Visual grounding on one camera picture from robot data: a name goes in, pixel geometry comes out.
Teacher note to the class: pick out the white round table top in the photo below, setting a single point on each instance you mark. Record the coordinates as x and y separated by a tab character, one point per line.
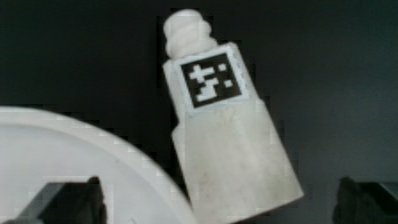
59	151

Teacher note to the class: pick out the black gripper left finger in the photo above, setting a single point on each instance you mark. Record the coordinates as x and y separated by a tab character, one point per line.
66	204

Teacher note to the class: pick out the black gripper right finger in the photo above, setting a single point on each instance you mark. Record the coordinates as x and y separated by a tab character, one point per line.
367	202

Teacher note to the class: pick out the white cylindrical table leg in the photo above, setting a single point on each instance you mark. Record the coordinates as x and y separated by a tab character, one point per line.
237	169

